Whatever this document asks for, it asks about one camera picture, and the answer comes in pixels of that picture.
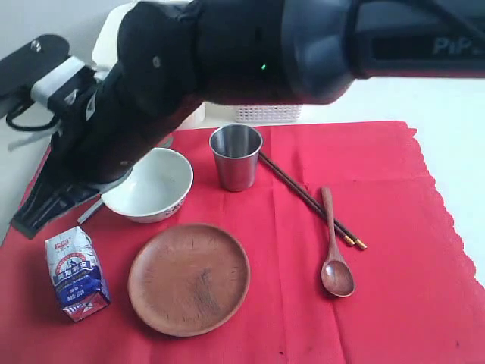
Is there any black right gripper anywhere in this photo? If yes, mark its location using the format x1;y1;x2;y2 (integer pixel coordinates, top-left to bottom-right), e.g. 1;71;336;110
10;67;201;239

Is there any blue white milk carton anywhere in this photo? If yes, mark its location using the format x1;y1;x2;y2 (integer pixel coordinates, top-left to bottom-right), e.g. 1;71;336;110
45;226;111;322

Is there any wooden spoon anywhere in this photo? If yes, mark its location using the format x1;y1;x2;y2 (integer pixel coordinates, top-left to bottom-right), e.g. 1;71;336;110
321;187;355;297

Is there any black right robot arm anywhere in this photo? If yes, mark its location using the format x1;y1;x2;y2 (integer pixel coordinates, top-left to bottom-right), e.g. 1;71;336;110
1;1;484;238

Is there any steel table knife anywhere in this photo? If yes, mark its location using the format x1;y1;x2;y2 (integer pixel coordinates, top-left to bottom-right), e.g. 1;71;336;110
77;134;174;224

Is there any white enamel bowl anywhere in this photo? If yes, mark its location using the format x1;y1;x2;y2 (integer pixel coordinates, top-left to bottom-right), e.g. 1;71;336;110
101;148;194;224

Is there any brown wooden plate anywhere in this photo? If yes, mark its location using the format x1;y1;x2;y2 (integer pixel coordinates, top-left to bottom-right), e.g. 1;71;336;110
127;224;251;337

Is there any cream plastic bin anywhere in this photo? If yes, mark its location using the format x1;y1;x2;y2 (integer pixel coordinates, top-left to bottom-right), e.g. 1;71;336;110
92;7;207;132

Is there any steel cup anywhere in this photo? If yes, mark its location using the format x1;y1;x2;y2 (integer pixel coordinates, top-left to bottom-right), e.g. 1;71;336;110
209;124;263;192

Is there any white perforated plastic basket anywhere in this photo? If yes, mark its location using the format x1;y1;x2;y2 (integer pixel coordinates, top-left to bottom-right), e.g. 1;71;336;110
235;105;302;124

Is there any dark wooden chopstick lower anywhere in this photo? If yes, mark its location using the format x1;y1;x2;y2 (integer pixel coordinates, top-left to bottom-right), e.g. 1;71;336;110
258;153;360;247

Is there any dark wooden chopstick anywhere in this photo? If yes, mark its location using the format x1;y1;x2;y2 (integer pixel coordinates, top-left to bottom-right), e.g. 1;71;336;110
258;149;368;250
258;153;360;247

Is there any red table cloth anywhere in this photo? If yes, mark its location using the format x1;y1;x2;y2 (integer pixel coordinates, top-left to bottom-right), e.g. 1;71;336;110
1;121;484;363

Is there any dark wooden chopstick upper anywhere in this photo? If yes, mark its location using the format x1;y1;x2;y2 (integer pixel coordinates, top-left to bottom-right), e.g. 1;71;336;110
258;149;368;250

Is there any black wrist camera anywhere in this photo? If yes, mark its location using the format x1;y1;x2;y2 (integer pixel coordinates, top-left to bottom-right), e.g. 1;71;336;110
0;34;70;118

